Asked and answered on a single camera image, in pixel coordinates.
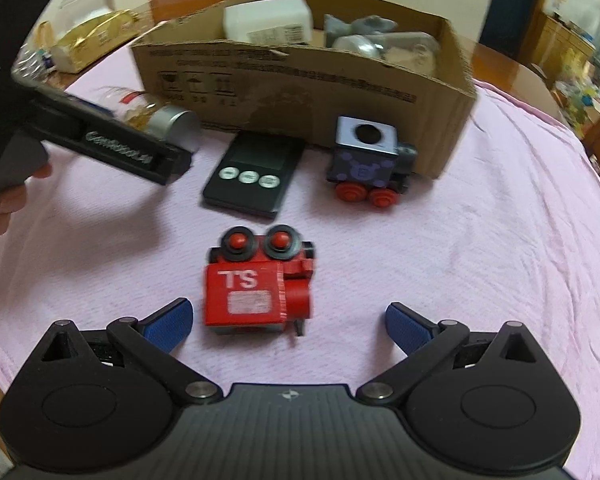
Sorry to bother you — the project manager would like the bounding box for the glass bottle of yellow capsules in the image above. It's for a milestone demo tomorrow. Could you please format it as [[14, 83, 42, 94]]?
[[97, 86, 202, 154]]

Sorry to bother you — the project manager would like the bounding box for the red toy train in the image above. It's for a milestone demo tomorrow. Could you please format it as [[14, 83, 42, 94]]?
[[204, 224, 315, 337]]

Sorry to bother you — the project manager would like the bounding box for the white plastic jar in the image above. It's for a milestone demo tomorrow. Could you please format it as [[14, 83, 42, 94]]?
[[223, 0, 313, 47]]

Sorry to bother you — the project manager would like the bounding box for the grey elephant toy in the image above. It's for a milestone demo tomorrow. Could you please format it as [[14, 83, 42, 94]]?
[[324, 14, 398, 48]]

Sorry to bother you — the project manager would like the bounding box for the clear plastic jar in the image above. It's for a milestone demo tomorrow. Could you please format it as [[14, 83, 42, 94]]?
[[332, 32, 440, 76]]

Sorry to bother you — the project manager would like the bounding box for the person's left hand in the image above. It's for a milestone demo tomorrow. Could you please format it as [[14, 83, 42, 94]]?
[[0, 162, 53, 236]]

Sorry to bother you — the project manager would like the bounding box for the gold tissue pack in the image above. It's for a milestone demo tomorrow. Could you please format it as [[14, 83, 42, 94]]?
[[50, 10, 140, 74]]

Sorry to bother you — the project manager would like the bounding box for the pink table cloth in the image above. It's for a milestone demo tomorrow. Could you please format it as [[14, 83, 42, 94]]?
[[0, 84, 600, 479]]

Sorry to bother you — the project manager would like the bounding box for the black digital timer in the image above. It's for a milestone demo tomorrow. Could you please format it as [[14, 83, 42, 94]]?
[[202, 131, 306, 219]]

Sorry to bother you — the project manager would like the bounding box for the purple black toy train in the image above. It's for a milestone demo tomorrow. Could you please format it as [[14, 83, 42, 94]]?
[[326, 116, 417, 209]]

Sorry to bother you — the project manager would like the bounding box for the brown cardboard box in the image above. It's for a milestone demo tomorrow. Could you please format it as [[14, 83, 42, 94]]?
[[131, 0, 477, 178]]

